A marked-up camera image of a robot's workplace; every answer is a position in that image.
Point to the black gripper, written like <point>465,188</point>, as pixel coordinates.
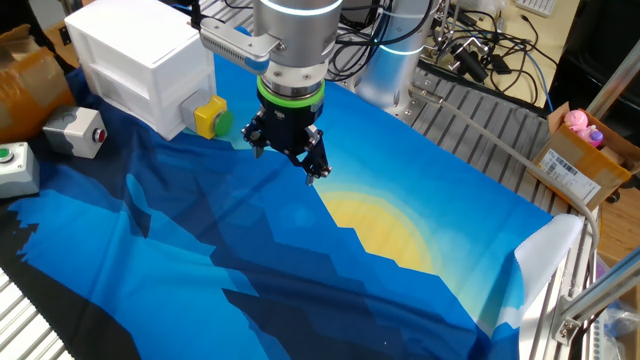
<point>290,120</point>

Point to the yellow green toy block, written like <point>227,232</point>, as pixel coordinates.
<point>207,117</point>

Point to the white plastic drawer cabinet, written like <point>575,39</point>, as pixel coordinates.
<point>140,50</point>

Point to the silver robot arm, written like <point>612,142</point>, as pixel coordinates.
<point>300,30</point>

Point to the grey box red push button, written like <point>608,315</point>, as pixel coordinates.
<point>70,130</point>

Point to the grey box green push button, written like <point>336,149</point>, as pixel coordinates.
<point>17,175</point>

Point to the blue mountain sunset cloth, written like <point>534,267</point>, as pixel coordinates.
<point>200,240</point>

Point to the silver metal clamp stand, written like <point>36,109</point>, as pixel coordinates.
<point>442,30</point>

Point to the taped brown cardboard box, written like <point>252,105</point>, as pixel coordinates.
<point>30,80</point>

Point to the white keyboard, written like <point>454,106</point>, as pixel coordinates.
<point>537,6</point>

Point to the pink pig toy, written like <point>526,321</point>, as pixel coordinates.
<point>576,120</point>

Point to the labelled brown cardboard box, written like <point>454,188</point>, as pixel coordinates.
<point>585,160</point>

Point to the pink bottle purple cap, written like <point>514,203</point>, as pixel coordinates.
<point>594,136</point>

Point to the large black computer case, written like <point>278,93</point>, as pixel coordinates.
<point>600,50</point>

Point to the slanted aluminium profile bar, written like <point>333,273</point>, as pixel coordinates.
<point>617,75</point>

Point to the clear plastic bag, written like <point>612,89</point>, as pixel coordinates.
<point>622,325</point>

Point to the silver wrist camera bar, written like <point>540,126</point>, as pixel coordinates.
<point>235,45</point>

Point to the aluminium frame bar with bracket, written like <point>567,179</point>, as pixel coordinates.
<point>600,290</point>

